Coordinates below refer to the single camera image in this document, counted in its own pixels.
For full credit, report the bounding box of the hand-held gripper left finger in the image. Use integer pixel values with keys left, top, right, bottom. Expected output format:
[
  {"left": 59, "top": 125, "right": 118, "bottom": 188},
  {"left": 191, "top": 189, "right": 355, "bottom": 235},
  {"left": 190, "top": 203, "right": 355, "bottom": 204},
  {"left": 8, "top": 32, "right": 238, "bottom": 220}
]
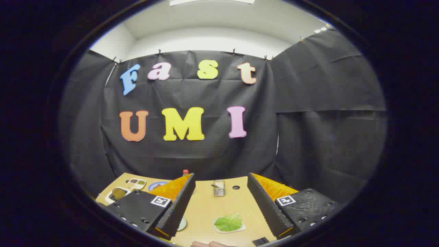
[{"left": 101, "top": 173, "right": 196, "bottom": 240}]

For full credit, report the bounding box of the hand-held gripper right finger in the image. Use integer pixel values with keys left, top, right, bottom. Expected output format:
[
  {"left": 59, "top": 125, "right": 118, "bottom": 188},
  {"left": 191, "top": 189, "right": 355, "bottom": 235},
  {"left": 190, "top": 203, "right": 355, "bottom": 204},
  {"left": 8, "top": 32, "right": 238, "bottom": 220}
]
[{"left": 247, "top": 173, "right": 343, "bottom": 240}]

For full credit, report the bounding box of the green lettuce leaf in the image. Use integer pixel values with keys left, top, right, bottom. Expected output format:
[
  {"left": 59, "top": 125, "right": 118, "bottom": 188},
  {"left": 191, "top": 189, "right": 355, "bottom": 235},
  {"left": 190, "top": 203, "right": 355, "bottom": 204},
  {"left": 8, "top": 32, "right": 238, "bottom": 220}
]
[{"left": 214, "top": 213, "right": 243, "bottom": 232}]

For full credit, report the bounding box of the small white dish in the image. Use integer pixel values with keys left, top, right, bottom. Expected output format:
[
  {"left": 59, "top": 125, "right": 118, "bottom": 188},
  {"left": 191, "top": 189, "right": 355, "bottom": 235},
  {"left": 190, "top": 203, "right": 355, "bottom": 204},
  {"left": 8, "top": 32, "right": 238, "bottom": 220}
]
[{"left": 212, "top": 216, "right": 246, "bottom": 234}]

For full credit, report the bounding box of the metal utensil holder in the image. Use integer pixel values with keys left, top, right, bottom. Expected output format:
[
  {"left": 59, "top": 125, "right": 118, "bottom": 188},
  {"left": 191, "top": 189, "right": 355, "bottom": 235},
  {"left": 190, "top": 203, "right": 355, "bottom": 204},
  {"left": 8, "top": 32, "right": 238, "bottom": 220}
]
[{"left": 211, "top": 180, "right": 226, "bottom": 197}]

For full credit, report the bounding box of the white divided condiment tray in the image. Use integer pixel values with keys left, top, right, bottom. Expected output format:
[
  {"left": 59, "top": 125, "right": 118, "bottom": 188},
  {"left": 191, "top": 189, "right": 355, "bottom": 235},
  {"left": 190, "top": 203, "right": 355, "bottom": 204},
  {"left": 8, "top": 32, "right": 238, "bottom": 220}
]
[{"left": 126, "top": 178, "right": 147, "bottom": 190}]

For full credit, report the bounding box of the black backdrop cloth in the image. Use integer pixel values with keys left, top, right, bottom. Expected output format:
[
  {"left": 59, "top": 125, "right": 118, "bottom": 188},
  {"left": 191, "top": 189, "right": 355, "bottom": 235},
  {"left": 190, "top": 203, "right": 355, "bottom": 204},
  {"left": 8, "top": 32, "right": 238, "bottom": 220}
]
[{"left": 58, "top": 29, "right": 388, "bottom": 206}]

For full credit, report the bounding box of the white toaster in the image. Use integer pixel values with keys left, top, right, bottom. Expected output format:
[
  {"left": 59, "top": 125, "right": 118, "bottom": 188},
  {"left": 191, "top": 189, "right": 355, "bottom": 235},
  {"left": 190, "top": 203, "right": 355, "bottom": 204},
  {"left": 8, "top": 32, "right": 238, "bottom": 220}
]
[{"left": 105, "top": 187, "right": 132, "bottom": 205}]

